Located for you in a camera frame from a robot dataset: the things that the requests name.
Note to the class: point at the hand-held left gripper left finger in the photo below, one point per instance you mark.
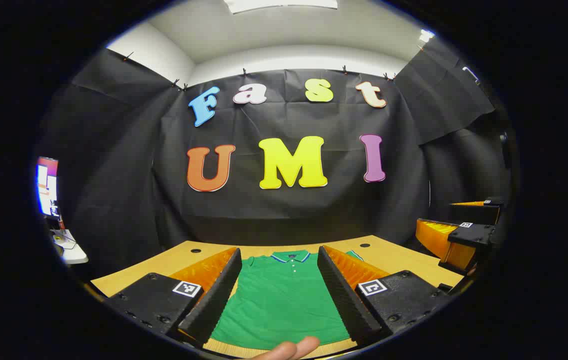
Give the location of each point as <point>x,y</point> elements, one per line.
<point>213,305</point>

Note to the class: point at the green T-shirt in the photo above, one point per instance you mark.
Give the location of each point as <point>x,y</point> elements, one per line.
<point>284,300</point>

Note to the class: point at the ceiling light panel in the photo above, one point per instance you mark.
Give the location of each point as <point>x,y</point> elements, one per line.
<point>278,4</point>

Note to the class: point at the computer monitor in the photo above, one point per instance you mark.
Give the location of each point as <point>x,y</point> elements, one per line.
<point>47,187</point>

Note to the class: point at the black backdrop cloth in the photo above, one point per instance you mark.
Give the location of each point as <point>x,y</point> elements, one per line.
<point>289,212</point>

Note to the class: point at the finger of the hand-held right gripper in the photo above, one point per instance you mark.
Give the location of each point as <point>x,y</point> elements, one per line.
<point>474,236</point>
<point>481,212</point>

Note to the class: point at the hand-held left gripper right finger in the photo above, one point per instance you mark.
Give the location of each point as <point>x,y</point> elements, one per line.
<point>346,300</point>

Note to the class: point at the white side table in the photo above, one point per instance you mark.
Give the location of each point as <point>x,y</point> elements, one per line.
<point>74,254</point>

